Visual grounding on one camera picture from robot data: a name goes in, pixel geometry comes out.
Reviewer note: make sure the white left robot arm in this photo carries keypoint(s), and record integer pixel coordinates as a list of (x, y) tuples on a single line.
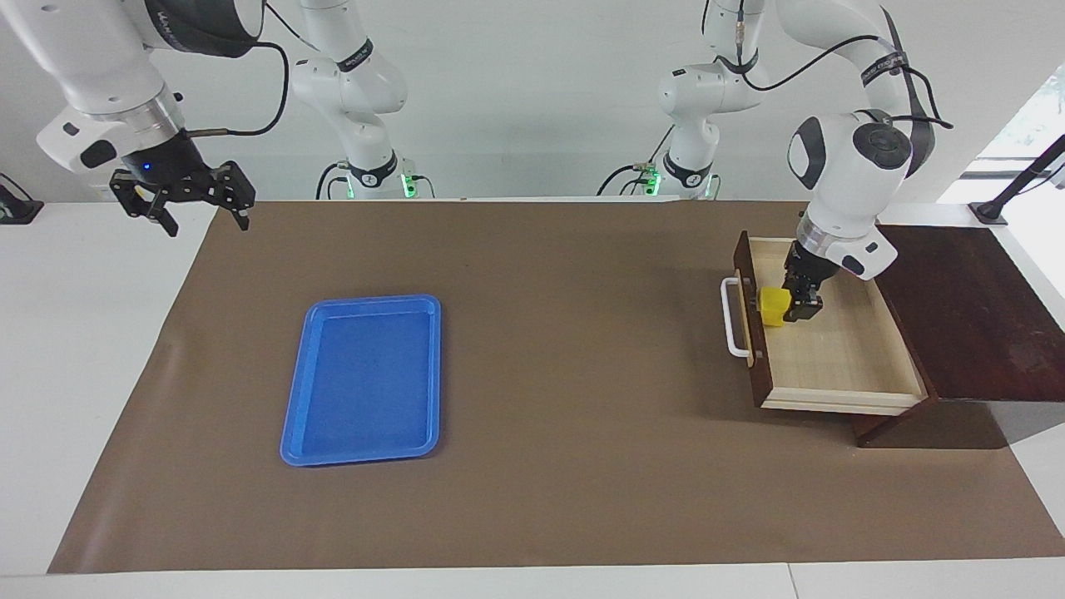
[(844, 166)]

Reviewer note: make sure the yellow cube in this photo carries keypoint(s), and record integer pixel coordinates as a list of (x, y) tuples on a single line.
[(774, 309)]

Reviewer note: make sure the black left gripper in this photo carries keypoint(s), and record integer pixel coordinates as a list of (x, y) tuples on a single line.
[(809, 264)]

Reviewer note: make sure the black clamp stand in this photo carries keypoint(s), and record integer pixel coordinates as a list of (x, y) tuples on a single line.
[(1011, 190)]

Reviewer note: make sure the blue plastic tray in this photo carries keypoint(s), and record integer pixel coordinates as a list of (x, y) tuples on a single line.
[(366, 383)]

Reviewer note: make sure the black desk object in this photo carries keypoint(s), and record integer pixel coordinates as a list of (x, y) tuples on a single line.
[(17, 208)]

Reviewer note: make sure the brown table mat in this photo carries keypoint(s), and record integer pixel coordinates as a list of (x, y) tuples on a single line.
[(582, 416)]

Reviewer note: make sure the dark brown wooden cabinet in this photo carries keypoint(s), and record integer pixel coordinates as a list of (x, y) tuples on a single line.
[(965, 316)]

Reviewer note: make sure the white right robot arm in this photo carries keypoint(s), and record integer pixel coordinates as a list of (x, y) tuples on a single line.
[(91, 58)]

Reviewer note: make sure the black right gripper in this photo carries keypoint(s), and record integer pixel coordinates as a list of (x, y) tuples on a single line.
[(170, 170)]

